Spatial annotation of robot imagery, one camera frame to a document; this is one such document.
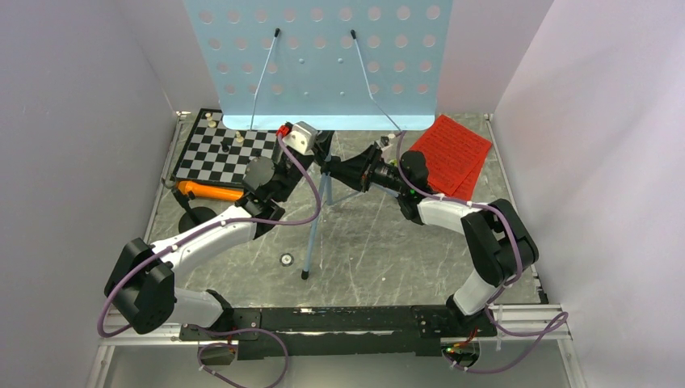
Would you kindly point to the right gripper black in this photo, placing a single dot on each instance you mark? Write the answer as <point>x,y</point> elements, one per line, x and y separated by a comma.
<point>358,172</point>

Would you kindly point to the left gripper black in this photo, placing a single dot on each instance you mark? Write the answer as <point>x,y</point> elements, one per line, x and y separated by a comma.
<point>323,144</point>

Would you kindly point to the light blue music stand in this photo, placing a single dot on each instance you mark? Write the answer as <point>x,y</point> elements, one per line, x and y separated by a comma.
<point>336,65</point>

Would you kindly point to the red sheet music paper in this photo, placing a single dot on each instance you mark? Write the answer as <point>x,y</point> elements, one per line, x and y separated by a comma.
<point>451,152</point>

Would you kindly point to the orange toy microphone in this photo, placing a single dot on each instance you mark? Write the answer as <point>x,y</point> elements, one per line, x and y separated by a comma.
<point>197,190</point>

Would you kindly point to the black microphone stand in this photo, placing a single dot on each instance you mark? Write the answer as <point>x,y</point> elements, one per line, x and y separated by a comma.
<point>192,217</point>

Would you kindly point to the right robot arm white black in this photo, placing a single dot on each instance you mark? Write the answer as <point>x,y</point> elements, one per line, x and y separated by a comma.
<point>499,244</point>

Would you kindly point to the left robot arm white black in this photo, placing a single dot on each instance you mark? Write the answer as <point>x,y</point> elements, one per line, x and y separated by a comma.
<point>141,293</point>

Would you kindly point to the black white chessboard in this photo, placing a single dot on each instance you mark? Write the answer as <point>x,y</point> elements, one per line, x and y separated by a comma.
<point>202,160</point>

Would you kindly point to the poker chip near front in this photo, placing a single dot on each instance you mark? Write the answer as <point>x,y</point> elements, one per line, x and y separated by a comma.
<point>286,259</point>

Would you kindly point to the white chess pawn far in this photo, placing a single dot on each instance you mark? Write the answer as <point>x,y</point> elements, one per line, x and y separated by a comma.
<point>211,123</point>

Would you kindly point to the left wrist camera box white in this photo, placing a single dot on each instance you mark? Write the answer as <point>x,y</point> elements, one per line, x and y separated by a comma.
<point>299,137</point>

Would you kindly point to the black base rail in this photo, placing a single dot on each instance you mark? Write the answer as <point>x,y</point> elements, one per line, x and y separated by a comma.
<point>327,331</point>

